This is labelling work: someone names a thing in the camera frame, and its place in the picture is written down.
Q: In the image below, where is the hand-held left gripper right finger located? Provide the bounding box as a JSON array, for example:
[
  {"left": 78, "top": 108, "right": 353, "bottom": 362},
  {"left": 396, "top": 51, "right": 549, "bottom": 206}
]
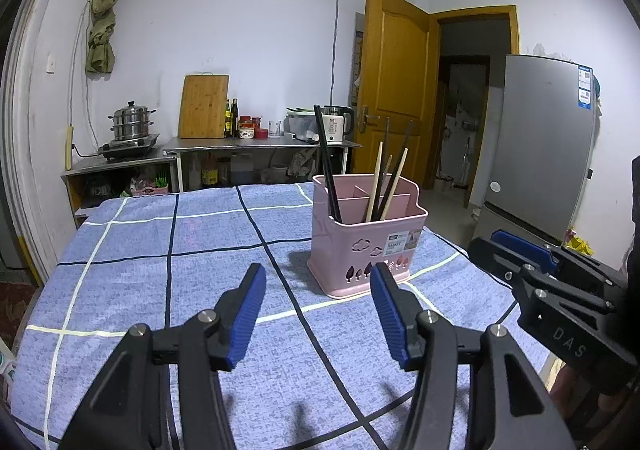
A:
[{"left": 369, "top": 261, "right": 576, "bottom": 450}]

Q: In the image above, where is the steel steamer pot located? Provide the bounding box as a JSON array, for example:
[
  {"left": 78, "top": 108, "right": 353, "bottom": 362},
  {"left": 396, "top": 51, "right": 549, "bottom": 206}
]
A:
[{"left": 107, "top": 101, "right": 157, "bottom": 142}]

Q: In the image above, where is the white door frame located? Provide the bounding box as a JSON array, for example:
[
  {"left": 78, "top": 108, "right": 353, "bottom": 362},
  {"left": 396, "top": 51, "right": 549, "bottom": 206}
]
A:
[{"left": 0, "top": 0, "right": 76, "bottom": 281}]

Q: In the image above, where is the long steel table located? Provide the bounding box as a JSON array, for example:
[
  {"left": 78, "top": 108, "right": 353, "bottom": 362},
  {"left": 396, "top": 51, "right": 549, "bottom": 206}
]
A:
[{"left": 162, "top": 135, "right": 363, "bottom": 193}]

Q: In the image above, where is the low steel table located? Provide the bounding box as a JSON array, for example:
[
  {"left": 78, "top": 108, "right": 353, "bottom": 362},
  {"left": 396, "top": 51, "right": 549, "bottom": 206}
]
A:
[{"left": 61, "top": 152, "right": 181, "bottom": 218}]

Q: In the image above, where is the black induction cooker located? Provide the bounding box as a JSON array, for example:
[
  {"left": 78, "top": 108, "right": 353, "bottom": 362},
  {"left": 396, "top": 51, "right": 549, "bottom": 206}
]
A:
[{"left": 97, "top": 132, "right": 162, "bottom": 162}]

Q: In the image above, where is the pink utensil basket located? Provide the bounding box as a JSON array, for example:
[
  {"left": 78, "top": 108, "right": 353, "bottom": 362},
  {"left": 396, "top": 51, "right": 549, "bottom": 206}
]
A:
[{"left": 306, "top": 174, "right": 430, "bottom": 300}]

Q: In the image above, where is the black wall cable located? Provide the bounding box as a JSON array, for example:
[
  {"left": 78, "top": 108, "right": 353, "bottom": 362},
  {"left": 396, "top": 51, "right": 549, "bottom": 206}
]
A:
[{"left": 327, "top": 0, "right": 343, "bottom": 106}]

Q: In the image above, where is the yellow plastic bag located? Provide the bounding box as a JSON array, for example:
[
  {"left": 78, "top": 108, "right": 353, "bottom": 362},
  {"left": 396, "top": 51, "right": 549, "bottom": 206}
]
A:
[{"left": 562, "top": 227, "right": 593, "bottom": 256}]

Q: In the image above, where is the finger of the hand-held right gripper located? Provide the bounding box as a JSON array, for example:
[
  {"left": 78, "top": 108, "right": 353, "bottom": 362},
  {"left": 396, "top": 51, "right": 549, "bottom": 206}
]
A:
[
  {"left": 491, "top": 228, "right": 627, "bottom": 299},
  {"left": 466, "top": 236, "right": 625, "bottom": 317}
]

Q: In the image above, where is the grey fridge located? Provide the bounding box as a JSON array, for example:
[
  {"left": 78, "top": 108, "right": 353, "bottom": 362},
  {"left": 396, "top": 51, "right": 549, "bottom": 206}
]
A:
[{"left": 464, "top": 52, "right": 596, "bottom": 251}]

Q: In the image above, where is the blue checked blanket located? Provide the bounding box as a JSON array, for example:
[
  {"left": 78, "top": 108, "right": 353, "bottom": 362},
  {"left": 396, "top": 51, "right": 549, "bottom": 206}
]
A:
[{"left": 10, "top": 182, "right": 553, "bottom": 450}]

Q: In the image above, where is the green hanging cloth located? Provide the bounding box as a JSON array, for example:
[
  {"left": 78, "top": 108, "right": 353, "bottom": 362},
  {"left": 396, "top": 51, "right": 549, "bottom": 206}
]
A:
[{"left": 84, "top": 0, "right": 143, "bottom": 76}]

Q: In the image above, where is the translucent plastic jug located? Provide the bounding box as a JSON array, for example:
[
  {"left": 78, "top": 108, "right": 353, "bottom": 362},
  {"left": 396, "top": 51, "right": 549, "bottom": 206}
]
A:
[{"left": 230, "top": 152, "right": 256, "bottom": 187}]

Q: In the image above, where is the white electric kettle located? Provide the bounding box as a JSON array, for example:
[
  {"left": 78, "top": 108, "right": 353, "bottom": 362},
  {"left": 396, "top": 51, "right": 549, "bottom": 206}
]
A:
[{"left": 320, "top": 105, "right": 356, "bottom": 145}]

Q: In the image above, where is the clear plastic container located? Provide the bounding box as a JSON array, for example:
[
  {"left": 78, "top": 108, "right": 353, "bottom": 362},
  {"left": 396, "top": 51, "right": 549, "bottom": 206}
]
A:
[{"left": 283, "top": 107, "right": 321, "bottom": 141}]

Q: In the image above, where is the yellow door frame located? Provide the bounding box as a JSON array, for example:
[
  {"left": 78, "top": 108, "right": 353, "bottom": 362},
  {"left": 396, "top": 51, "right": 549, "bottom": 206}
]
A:
[{"left": 430, "top": 5, "right": 521, "bottom": 211}]

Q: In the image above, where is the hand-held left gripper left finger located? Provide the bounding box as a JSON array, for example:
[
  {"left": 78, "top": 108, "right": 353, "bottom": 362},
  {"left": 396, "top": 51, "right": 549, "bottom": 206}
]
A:
[{"left": 57, "top": 262, "right": 267, "bottom": 450}]

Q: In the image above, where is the brown sauce bottle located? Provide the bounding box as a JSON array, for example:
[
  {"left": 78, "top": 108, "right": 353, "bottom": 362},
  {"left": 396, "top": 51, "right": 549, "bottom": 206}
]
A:
[{"left": 201, "top": 152, "right": 220, "bottom": 188}]

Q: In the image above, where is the yellow wooden door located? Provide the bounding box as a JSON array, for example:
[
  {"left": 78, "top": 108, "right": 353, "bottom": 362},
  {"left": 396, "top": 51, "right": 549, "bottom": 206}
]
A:
[{"left": 352, "top": 0, "right": 442, "bottom": 191}]

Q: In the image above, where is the black chopstick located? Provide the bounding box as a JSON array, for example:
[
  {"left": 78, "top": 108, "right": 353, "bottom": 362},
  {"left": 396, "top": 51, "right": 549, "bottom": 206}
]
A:
[
  {"left": 381, "top": 117, "right": 391, "bottom": 191},
  {"left": 313, "top": 104, "right": 340, "bottom": 223},
  {"left": 316, "top": 104, "right": 344, "bottom": 223}
]

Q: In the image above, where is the pink storage basket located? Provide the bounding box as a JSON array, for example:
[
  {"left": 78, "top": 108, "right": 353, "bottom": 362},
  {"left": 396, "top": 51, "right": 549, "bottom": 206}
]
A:
[{"left": 129, "top": 180, "right": 170, "bottom": 197}]

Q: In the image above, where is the metal door handle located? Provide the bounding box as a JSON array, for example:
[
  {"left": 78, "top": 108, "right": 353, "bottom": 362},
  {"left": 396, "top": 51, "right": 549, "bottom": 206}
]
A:
[{"left": 357, "top": 105, "right": 381, "bottom": 133}]

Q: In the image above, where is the wooden cutting board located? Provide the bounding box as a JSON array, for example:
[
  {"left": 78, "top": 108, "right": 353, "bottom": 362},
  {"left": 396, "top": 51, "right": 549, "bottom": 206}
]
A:
[{"left": 177, "top": 74, "right": 231, "bottom": 140}]

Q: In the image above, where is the wooden chopstick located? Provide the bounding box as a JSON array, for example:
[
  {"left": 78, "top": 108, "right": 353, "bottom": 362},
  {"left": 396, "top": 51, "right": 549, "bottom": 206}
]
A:
[
  {"left": 381, "top": 147, "right": 410, "bottom": 221},
  {"left": 364, "top": 141, "right": 384, "bottom": 223},
  {"left": 372, "top": 156, "right": 395, "bottom": 221}
]

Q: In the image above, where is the wall chart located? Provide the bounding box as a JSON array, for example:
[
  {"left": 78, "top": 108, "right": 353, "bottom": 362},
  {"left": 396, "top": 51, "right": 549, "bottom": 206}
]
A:
[{"left": 352, "top": 12, "right": 366, "bottom": 106}]

